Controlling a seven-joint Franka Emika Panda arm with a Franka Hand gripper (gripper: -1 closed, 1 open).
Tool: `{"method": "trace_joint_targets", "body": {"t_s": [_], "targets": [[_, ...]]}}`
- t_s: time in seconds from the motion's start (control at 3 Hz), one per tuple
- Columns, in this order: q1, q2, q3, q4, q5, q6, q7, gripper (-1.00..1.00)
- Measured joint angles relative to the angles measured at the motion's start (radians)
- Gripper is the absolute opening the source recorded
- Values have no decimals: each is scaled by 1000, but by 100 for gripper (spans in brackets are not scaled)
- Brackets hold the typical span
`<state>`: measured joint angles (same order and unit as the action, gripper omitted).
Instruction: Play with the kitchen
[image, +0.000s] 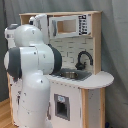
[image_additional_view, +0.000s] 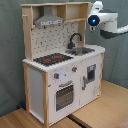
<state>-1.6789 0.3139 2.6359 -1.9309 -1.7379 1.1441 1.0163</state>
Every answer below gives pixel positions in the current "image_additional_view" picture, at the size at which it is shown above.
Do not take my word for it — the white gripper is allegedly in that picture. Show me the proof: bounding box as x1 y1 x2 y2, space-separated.
91 1 103 13

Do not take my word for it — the wooden toy kitchen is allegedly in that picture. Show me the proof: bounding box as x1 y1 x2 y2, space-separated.
22 2 105 127

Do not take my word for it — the black toy stovetop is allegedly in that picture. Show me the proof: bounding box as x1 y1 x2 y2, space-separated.
34 53 71 66

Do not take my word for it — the small metal pot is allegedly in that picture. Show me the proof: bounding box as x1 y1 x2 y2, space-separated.
75 49 87 55

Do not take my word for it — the red left oven knob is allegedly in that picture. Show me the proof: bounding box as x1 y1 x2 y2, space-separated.
54 73 60 79

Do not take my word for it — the red oven knob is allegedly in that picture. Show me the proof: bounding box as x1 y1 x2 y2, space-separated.
71 65 78 73
54 73 60 79

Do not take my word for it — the grey range hood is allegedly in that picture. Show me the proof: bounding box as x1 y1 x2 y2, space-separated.
35 5 64 27

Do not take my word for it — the white oven door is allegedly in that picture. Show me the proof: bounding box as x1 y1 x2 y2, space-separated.
55 81 74 111

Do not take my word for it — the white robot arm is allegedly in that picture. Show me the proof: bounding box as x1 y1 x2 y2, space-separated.
87 1 128 39

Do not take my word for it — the black toy faucet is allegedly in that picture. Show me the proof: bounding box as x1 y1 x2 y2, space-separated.
66 32 83 50

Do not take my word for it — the grey toy sink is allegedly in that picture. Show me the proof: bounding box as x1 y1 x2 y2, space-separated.
65 47 95 55

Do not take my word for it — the red right oven knob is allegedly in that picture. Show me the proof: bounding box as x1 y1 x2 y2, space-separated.
71 65 78 73

